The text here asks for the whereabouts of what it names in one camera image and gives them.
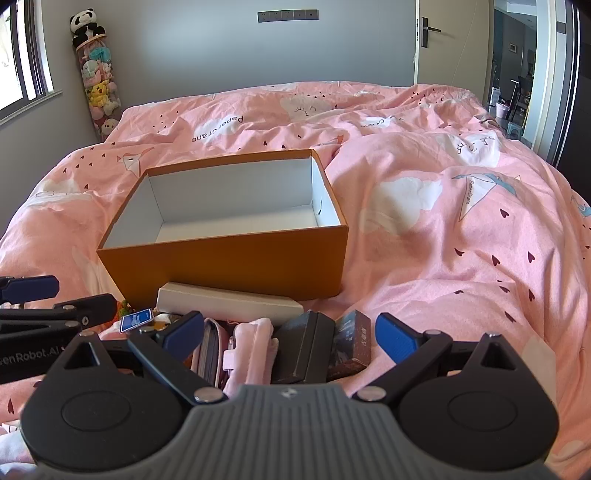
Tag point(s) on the blue white packet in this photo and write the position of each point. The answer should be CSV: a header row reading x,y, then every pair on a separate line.
x,y
136,320

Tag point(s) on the dark grey box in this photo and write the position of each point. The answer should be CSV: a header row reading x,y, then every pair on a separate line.
x,y
300,350

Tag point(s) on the white sliding door frame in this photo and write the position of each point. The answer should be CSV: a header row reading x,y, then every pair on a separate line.
x,y
551,78

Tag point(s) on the long white box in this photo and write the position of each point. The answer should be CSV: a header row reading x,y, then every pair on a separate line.
x,y
231,302

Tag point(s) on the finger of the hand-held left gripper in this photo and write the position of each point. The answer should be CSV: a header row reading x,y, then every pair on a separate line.
x,y
69,310
32,287

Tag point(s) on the orange cardboard box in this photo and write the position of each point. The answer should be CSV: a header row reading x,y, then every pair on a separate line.
x,y
221,263

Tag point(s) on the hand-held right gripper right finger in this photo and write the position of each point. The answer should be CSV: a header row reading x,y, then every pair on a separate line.
x,y
395,337

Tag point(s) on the white door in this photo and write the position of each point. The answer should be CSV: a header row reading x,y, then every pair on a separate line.
x,y
455,50

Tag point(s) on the panda plush toy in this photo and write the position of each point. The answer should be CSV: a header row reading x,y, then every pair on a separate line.
x,y
87,24

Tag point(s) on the pink zip pouch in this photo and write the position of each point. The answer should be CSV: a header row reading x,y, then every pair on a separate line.
x,y
210,353

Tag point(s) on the window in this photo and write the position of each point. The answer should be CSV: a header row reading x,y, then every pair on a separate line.
x,y
21,50

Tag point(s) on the grey wall switch panel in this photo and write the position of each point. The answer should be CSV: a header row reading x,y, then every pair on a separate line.
x,y
287,15

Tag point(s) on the orange knitted toy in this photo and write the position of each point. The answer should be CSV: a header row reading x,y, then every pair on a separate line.
x,y
123,307

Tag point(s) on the dark printed card box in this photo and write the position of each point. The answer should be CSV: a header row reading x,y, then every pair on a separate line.
x,y
351,344

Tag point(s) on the pink printed blanket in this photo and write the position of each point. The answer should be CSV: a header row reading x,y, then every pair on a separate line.
x,y
438,221

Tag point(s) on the clear tube of plush toys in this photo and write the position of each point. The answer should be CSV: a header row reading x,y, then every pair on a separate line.
x,y
100,90

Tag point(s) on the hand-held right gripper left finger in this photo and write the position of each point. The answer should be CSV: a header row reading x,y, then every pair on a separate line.
x,y
182,334

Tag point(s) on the pink plush pouch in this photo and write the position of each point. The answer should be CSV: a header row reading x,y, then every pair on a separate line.
x,y
251,355

